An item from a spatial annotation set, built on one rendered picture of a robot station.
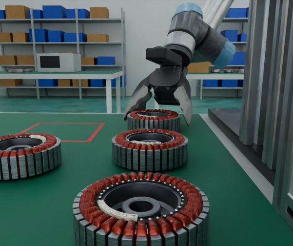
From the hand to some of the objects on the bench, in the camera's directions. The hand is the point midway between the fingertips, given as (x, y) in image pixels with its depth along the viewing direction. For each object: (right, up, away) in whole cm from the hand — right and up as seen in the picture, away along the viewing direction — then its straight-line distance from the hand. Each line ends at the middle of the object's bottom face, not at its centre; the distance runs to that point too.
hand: (153, 121), depth 60 cm
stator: (-2, -10, -35) cm, 37 cm away
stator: (0, -2, +1) cm, 2 cm away
